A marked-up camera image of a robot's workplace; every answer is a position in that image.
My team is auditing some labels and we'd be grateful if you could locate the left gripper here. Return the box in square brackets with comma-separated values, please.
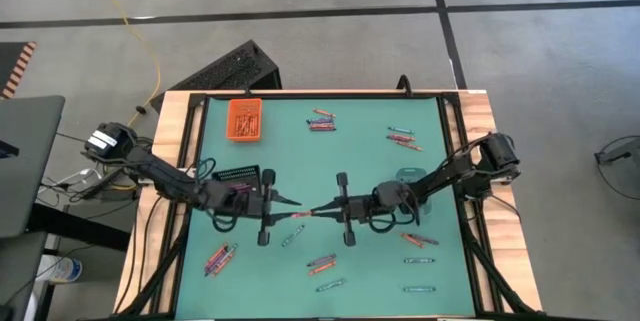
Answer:
[201, 168, 304, 248]

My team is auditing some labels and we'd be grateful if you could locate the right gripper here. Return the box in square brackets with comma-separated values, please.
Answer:
[308, 170, 415, 249]

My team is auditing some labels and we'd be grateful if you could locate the black plastic basket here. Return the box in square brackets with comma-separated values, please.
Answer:
[212, 164, 262, 197]

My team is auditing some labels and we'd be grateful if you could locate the teal table mat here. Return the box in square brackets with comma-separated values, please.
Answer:
[173, 96, 476, 320]

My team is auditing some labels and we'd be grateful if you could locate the teal plastic bin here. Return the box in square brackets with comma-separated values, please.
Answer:
[396, 166, 432, 223]

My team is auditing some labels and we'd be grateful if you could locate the orange plastic basket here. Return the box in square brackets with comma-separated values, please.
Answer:
[226, 98, 263, 143]

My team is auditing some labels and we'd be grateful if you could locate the black perforated computer case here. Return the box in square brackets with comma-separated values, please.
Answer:
[149, 38, 284, 113]

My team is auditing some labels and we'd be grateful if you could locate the black desk beam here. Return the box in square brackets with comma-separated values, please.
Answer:
[27, 202, 132, 253]

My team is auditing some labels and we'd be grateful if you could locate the white plastic container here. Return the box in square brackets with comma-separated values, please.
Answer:
[37, 254, 84, 285]

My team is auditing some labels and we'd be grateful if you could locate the grey desk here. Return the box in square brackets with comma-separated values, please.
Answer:
[0, 94, 67, 240]

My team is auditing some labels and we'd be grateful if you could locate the grey low cabinet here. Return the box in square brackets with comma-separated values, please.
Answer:
[0, 230, 49, 321]

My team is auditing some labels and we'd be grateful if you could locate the hazard-striped floor mat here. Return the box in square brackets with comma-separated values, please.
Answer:
[0, 40, 38, 101]

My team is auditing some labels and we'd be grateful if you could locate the black cable loop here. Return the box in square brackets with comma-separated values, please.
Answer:
[396, 74, 415, 98]

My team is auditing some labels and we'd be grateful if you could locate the black cable bundle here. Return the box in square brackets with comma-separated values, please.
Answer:
[39, 158, 146, 207]

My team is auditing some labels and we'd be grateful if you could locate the yellow floor cable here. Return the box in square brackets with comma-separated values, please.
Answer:
[81, 0, 162, 128]

